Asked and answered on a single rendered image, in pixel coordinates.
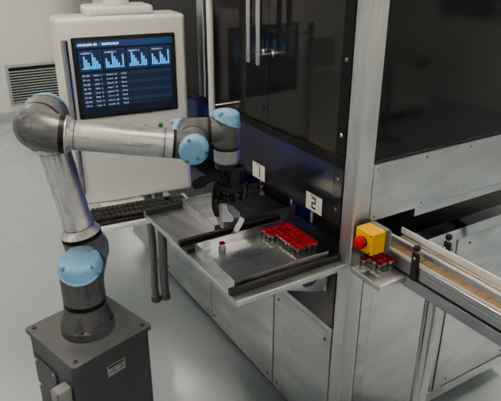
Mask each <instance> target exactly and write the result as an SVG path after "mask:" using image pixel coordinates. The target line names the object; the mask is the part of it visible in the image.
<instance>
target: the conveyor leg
mask: <svg viewBox="0 0 501 401"><path fill-rule="evenodd" d="M440 312H441V309H440V308H438V307H437V306H435V305H434V304H432V303H431V302H429V301H427V300H425V302H424V308H423V314H422V319H421V328H420V334H419V340H418V345H417V355H416V360H415V366H414V376H413V382H412V387H411V393H410V401H425V399H426V394H427V389H428V384H429V375H430V370H431V365H432V360H433V351H434V346H435V341H436V336H437V327H438V322H439V317H440Z"/></svg>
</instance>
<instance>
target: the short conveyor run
mask: <svg viewBox="0 0 501 401"><path fill-rule="evenodd" d="M401 233H402V234H404V235H403V236H397V235H395V234H393V233H392V232H391V239H390V249H389V250H388V251H385V252H384V254H387V255H389V257H392V258H394V269H395V270H397V271H399V272H401V273H402V274H404V275H405V276H406V282H404V283H402V285H403V286H405V287H407V288H408V289H410V290H412V291H413V292H414V293H416V294H418V295H420V296H421V297H423V298H424V299H425V300H427V301H429V302H431V303H432V304H434V305H435V306H437V307H438V308H440V309H441V310H443V311H445V312H446V313H448V314H449V315H451V316H452V317H454V318H456V319H457V320H458V321H461V322H462V323H464V324H465V325H466V326H468V327H470V328H471V329H473V330H475V331H476V332H478V333H479V334H481V335H482V336H484V337H486V338H487V339H488V340H490V341H492V342H493V343H495V344H497V345H498V346H499V347H501V278H500V277H498V276H496V275H494V274H492V273H490V272H488V271H486V270H484V269H483V268H481V267H478V266H477V265H475V264H473V263H471V262H469V261H468V260H466V259H463V258H461V257H460V256H458V255H456V254H454V253H452V252H451V249H452V243H451V242H449V241H450V240H452V235H451V234H447V235H445V238H446V239H447V240H445V241H444V246H443V247H441V246H439V245H437V244H435V243H433V242H431V241H429V240H427V239H426V238H424V237H422V236H420V235H418V234H416V233H414V232H412V231H411V230H409V229H407V228H404V227H402V230H401Z"/></svg>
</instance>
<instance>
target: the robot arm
mask: <svg viewBox="0 0 501 401"><path fill-rule="evenodd" d="M170 128H171V129H169V128H160V127H144V126H135V125H126V124H117V123H101V122H92V121H83V120H74V119H72V118H71V117H70V114H69V109H68V106H67V104H66V103H65V102H64V101H63V100H62V99H61V98H60V97H59V96H57V95H54V94H52V93H48V92H42V93H37V94H36V95H33V96H31V97H29V98H28V99H27V100H26V101H25V102H24V104H23V106H22V107H21V108H20V109H19V110H18V111H17V112H16V114H15V116H14V119H13V131H14V135H15V137H16V138H17V140H18V141H19V142H20V143H21V144H22V145H23V146H26V147H28V148H30V149H31V151H33V152H34V153H36V154H38V155H39V158H40V160H41V164H42V167H43V170H44V172H45V176H46V179H47V182H48V184H49V188H50V191H51V194H52V198H53V200H54V202H55V205H56V209H57V211H58V214H59V217H60V221H61V223H62V226H63V229H64V230H63V232H62V233H61V235H60V238H61V241H62V244H63V246H64V250H65V252H64V253H63V254H62V255H61V256H60V258H59V259H58V262H57V274H58V277H59V280H60V289H61V294H62V299H63V304H64V310H63V313H62V318H61V321H60V331H61V335H62V336H63V338H64V339H66V340H67V341H71V342H74V343H89V342H93V341H97V340H100V339H102V338H104V337H105V336H107V335H108V334H109V333H111V331H112V330H113V329H114V327H115V316H114V313H113V312H112V310H111V308H110V306H109V304H108V303H107V300H106V293H105V286H104V272H105V268H106V263H107V256H108V254H109V243H108V239H107V237H106V235H105V234H104V233H103V232H102V230H101V227H100V225H99V224H98V223H96V222H95V221H93V219H92V217H91V212H90V209H89V207H88V204H87V199H86V197H85V194H84V189H83V186H82V184H81V180H80V176H79V174H78V170H77V168H76V164H75V160H74V157H73V155H72V150H79V151H89V152H99V153H109V154H128V155H138V156H147V157H158V158H176V159H182V160H183V161H184V162H185V163H187V164H189V165H198V164H200V163H202V162H203V161H204V160H205V159H206V158H207V156H208V149H209V145H208V144H214V162H215V168H216V169H217V170H216V171H214V172H212V173H210V174H208V175H206V176H203V177H202V176H201V177H197V178H196V179H195V180H194V181H193V182H191V184H192V187H193V189H194V190H196V189H202V188H204V187H205V186H207V184H209V183H211V182H213V181H215V184H214V186H213V189H212V211H213V213H214V216H215V217H216V220H217V221H218V223H219V225H220V227H221V228H225V227H226V224H227V222H233V221H234V218H238V217H239V216H240V212H239V211H238V210H237V209H236V208H235V207H236V206H237V202H240V201H245V200H246V198H248V182H247V181H243V171H244V170H245V169H246V165H243V164H239V162H240V128H241V126H240V114H239V112H238V111H237V110H236V109H233V108H228V107H223V108H218V109H215V110H214V111H213V115H212V117H199V118H185V117H181V118H177V119H172V120H171V121H170ZM217 179H218V180H217ZM246 187H247V194H246ZM220 201H221V202H220ZM234 206H235V207H234Z"/></svg>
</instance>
